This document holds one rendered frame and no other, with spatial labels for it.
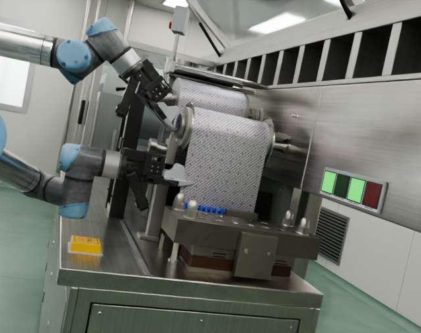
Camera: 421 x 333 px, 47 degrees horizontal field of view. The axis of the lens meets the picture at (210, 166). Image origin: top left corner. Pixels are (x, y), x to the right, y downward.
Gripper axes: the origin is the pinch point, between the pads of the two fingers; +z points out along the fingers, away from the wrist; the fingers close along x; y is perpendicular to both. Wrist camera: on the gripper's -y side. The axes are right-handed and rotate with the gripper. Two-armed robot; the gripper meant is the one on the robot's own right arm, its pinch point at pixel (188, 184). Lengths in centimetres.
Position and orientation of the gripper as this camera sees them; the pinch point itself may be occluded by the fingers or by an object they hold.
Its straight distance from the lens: 137.0
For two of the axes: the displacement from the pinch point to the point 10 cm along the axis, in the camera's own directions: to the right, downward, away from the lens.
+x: -2.9, -1.3, 9.5
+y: 2.0, -9.8, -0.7
